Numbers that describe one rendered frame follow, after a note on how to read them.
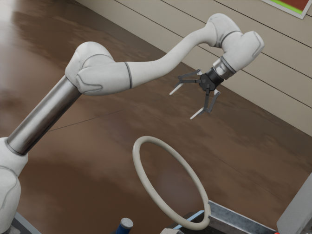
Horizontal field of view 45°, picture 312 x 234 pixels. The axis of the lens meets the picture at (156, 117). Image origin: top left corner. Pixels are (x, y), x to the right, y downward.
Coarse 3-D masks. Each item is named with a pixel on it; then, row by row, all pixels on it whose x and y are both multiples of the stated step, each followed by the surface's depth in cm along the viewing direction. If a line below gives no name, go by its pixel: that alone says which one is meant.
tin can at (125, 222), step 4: (124, 220) 290; (128, 220) 291; (120, 224) 288; (124, 224) 286; (128, 224) 287; (132, 224) 289; (120, 228) 287; (124, 228) 286; (128, 228) 286; (116, 232) 292; (120, 232) 288; (124, 232) 287; (128, 232) 289
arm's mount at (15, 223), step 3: (15, 219) 158; (12, 222) 155; (15, 222) 156; (18, 222) 157; (12, 225) 154; (15, 225) 155; (18, 225) 155; (21, 225) 156; (18, 228) 154; (21, 228) 154; (24, 228) 155; (21, 231) 153; (24, 231) 154; (27, 231) 154
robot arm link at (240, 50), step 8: (232, 32) 149; (240, 32) 150; (248, 32) 144; (256, 32) 145; (224, 40) 150; (232, 40) 146; (240, 40) 144; (248, 40) 142; (256, 40) 142; (224, 48) 149; (232, 48) 145; (240, 48) 143; (248, 48) 142; (256, 48) 142; (224, 56) 148; (232, 56) 145; (240, 56) 144; (248, 56) 143; (256, 56) 145; (232, 64) 146; (240, 64) 145; (248, 64) 147
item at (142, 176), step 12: (156, 144) 181; (180, 156) 188; (144, 180) 147; (156, 192) 146; (204, 192) 181; (156, 204) 145; (204, 204) 176; (180, 216) 147; (204, 216) 168; (192, 228) 151
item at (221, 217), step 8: (216, 208) 176; (224, 208) 175; (208, 216) 165; (216, 216) 174; (224, 216) 177; (232, 216) 176; (240, 216) 176; (208, 224) 167; (216, 224) 166; (224, 224) 165; (232, 224) 174; (240, 224) 177; (248, 224) 177; (256, 224) 176; (224, 232) 167; (232, 232) 167; (240, 232) 166; (248, 232) 166; (256, 232) 177; (264, 232) 177; (272, 232) 177
